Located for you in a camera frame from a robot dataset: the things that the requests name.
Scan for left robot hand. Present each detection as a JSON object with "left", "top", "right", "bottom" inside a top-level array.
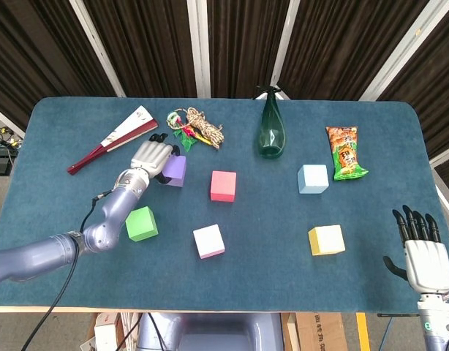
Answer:
[{"left": 130, "top": 132, "right": 181, "bottom": 185}]

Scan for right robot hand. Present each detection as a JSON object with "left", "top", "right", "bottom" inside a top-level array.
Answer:
[{"left": 382, "top": 205, "right": 449, "bottom": 293}]

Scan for purple foam cube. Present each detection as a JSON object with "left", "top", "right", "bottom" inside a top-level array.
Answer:
[{"left": 161, "top": 155, "right": 187, "bottom": 188}]

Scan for yellow foam cube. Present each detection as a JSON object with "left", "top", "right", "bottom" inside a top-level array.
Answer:
[{"left": 307, "top": 224, "right": 347, "bottom": 257}]

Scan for light blue foam cube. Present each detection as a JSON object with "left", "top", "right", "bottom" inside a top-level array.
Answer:
[{"left": 297, "top": 164, "right": 330, "bottom": 195}]

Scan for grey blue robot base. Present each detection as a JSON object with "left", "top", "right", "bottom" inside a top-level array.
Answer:
[{"left": 136, "top": 312, "right": 286, "bottom": 351}]

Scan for folding fan dark red ribs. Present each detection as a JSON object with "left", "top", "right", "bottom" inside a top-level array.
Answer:
[{"left": 67, "top": 105, "right": 159, "bottom": 176}]

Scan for colourful tassel ornament green leaves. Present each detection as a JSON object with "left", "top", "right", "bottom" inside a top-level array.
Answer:
[{"left": 165, "top": 108, "right": 207, "bottom": 152}]

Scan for green foam cube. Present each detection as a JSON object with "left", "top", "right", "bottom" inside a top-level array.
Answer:
[{"left": 125, "top": 205, "right": 159, "bottom": 243}]

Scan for red foam cube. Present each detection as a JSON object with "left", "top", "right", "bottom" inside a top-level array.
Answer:
[{"left": 210, "top": 170, "right": 238, "bottom": 203}]

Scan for pale pink foam cube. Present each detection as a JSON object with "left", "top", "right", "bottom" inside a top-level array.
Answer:
[{"left": 192, "top": 224, "right": 226, "bottom": 260}]

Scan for dark brown pleated curtain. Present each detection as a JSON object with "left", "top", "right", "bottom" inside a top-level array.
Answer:
[{"left": 0, "top": 0, "right": 449, "bottom": 158}]

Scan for dark green glass bottle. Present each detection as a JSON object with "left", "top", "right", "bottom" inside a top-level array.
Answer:
[{"left": 256, "top": 85, "right": 287, "bottom": 159}]

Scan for brown cardboard box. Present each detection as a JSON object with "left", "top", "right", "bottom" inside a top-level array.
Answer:
[{"left": 295, "top": 312, "right": 348, "bottom": 351}]

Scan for orange green snack bag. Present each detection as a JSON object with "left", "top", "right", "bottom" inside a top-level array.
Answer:
[{"left": 325, "top": 126, "right": 369, "bottom": 182}]

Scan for blue felt table mat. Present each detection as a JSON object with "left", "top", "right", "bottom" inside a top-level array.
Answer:
[{"left": 0, "top": 97, "right": 449, "bottom": 314}]

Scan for white cardboard box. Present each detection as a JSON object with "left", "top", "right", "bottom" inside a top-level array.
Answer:
[{"left": 94, "top": 312, "right": 123, "bottom": 351}]

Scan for braided beige rope bundle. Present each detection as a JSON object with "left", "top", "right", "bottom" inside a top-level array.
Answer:
[{"left": 186, "top": 106, "right": 225, "bottom": 151}]

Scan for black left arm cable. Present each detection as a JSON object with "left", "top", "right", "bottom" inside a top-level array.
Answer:
[{"left": 21, "top": 189, "right": 116, "bottom": 351}]

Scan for white metal frame post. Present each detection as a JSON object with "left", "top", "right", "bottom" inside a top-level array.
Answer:
[
  {"left": 186, "top": 0, "right": 212, "bottom": 99},
  {"left": 429, "top": 143, "right": 449, "bottom": 167},
  {"left": 69, "top": 0, "right": 127, "bottom": 98},
  {"left": 270, "top": 0, "right": 301, "bottom": 100},
  {"left": 0, "top": 103, "right": 26, "bottom": 139},
  {"left": 358, "top": 0, "right": 440, "bottom": 102}
]

